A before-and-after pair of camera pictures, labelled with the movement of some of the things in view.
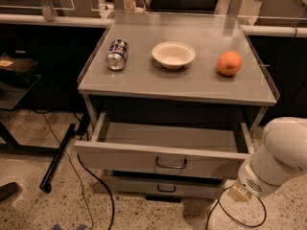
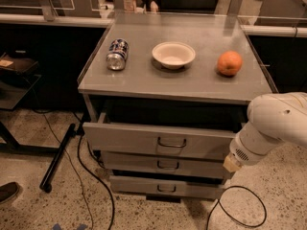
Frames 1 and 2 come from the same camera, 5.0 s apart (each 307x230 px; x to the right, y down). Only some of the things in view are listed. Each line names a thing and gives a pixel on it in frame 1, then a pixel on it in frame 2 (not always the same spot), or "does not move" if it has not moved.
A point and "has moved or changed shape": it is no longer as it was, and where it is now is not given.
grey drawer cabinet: [170, 64] does not move
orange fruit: [229, 62] does not move
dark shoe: [8, 191] does not move
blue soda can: [117, 54] does not move
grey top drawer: [199, 149] has moved or changed shape
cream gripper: [249, 180] -> [240, 150]
